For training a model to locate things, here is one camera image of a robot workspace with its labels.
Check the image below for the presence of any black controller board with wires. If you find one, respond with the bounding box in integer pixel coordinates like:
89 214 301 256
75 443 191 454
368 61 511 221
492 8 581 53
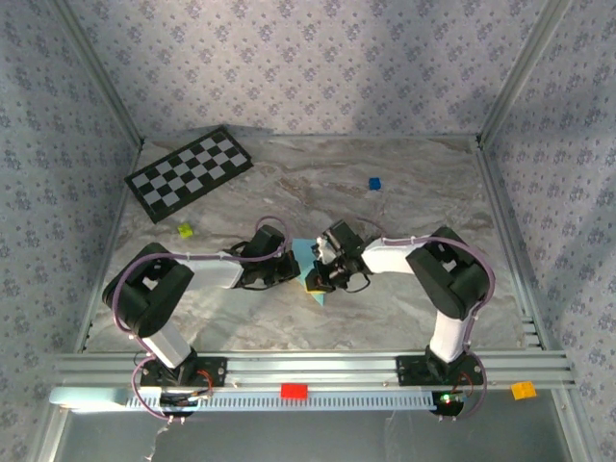
158 390 214 418

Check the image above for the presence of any black controller board with LEDs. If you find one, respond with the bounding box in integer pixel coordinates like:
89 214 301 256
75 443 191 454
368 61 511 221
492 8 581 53
429 389 467 418

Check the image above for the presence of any long aluminium base rail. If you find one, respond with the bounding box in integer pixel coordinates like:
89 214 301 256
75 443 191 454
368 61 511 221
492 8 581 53
45 349 578 392

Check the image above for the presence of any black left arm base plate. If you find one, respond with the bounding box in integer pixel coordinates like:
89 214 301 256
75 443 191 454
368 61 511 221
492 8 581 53
138 354 229 389

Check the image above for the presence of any orange toy brick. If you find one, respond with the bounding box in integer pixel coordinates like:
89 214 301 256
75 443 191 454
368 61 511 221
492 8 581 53
509 380 538 402

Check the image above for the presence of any white slotted cable duct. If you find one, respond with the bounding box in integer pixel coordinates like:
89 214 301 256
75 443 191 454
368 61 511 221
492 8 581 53
125 388 435 413

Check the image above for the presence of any aluminium table side rail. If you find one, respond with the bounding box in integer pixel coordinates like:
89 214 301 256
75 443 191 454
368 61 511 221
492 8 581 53
71 141 145 355
474 142 551 350

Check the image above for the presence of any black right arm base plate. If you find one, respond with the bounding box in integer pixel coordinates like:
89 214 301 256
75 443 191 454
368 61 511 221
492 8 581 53
394 354 485 388

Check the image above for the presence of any aluminium frame post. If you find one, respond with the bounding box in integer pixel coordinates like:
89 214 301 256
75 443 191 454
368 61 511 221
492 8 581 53
551 389 601 462
476 0 577 148
47 0 147 148
33 406 71 462

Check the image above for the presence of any thin aluminium table rail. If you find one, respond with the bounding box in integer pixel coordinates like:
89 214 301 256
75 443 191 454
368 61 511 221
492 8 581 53
142 133 482 144

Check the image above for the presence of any light blue paper sheet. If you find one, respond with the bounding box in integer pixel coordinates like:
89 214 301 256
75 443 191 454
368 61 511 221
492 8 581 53
290 238 334 308

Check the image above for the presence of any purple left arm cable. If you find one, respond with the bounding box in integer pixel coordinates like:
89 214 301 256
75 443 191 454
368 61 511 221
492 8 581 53
111 215 292 424

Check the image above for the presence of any black white checkerboard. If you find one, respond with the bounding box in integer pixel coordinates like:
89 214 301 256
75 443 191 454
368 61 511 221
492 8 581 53
123 123 255 225

